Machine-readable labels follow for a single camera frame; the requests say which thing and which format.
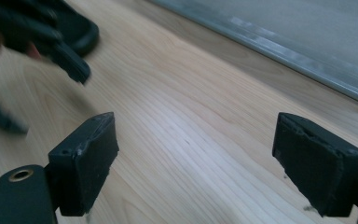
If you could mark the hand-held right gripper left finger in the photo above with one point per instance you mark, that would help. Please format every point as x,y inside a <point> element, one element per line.
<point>84,168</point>

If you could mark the black slipper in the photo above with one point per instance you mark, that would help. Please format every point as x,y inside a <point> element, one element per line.
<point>82,32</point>

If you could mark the metal frame shoe rack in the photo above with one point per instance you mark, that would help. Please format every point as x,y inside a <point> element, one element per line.
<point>292,59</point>

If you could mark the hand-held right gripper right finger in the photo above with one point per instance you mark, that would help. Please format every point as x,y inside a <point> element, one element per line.
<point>317,165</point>

